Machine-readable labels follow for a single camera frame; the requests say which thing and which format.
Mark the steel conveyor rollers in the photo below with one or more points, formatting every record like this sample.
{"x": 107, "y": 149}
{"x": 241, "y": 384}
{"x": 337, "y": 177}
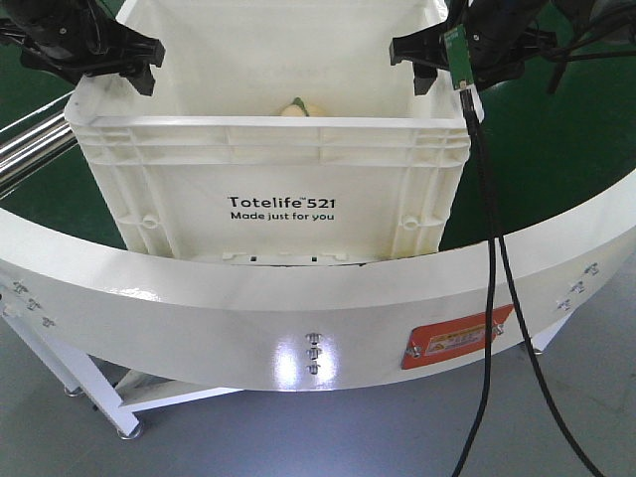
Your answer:
{"x": 33, "y": 142}

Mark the yellow smiling plush toy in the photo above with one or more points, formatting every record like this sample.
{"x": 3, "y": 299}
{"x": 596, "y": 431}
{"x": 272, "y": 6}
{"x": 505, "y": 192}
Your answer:
{"x": 298, "y": 107}

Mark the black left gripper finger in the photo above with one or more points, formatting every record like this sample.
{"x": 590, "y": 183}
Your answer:
{"x": 133, "y": 46}
{"x": 140, "y": 77}

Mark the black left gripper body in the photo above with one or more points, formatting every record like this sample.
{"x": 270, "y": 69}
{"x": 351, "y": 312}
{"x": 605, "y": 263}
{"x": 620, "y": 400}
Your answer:
{"x": 68, "y": 39}

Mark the white plastic tote box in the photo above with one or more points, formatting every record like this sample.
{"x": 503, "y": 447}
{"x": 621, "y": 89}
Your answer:
{"x": 240, "y": 187}

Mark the orange warning label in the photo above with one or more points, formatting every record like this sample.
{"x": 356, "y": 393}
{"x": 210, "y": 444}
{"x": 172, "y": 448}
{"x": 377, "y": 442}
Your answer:
{"x": 439, "y": 342}

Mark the green conveyor belt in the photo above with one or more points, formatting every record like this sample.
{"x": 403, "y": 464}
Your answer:
{"x": 551, "y": 152}

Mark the white conveyor leg stand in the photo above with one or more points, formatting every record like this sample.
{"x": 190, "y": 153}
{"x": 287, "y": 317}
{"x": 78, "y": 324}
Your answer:
{"x": 120, "y": 402}

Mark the white round conveyor frame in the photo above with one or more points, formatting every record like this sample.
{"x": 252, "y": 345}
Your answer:
{"x": 251, "y": 327}

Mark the green circuit board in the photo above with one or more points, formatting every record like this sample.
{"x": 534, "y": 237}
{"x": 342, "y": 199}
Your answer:
{"x": 458, "y": 57}

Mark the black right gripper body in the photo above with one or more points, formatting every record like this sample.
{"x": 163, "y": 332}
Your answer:
{"x": 501, "y": 38}

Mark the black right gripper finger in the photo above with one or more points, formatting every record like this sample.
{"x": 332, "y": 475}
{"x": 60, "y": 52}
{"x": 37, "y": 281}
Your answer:
{"x": 423, "y": 78}
{"x": 424, "y": 47}

